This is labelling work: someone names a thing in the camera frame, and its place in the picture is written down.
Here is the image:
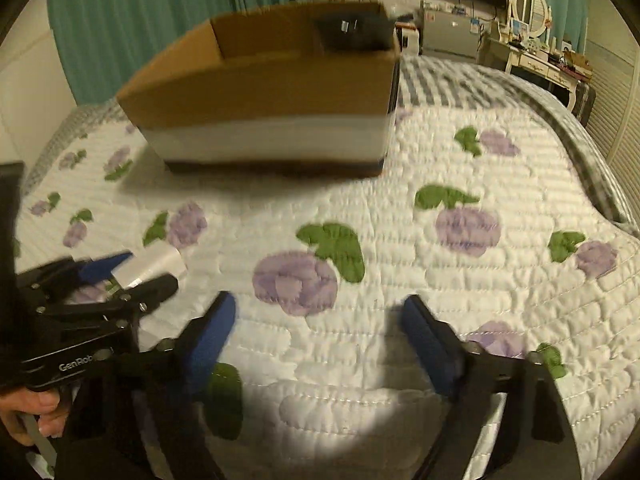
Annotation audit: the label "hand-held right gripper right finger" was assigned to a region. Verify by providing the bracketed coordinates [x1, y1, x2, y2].
[402, 294, 583, 480]

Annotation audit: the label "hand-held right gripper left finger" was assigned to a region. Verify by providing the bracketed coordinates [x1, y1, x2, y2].
[107, 291, 239, 480]

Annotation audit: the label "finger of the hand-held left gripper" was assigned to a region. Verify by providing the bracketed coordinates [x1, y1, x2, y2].
[45, 273, 180, 330]
[15, 251, 134, 302]

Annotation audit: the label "brown cardboard box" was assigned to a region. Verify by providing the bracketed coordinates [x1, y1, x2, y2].
[116, 1, 402, 179]

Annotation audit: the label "black remote control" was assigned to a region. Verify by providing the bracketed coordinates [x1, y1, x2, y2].
[315, 10, 397, 54]

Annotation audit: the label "person's left hand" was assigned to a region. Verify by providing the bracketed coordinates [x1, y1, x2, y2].
[0, 389, 72, 448]

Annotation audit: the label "white floral quilt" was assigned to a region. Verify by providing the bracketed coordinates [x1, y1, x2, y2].
[14, 55, 640, 480]

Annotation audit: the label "wide green curtain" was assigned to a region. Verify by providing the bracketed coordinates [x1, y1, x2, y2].
[46, 0, 346, 107]

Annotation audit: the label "dark suitcase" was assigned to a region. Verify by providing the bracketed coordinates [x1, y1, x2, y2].
[569, 80, 597, 127]

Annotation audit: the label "white dressing table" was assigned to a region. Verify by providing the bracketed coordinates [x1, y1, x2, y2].
[482, 36, 594, 111]

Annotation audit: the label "grey mini fridge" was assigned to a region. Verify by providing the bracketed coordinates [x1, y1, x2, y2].
[419, 0, 494, 64]

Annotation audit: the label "white louvered wardrobe doors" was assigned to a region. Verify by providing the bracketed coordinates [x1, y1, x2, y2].
[582, 0, 640, 177]

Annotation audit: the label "white oval vanity mirror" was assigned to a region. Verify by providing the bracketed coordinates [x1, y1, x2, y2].
[507, 0, 554, 42]

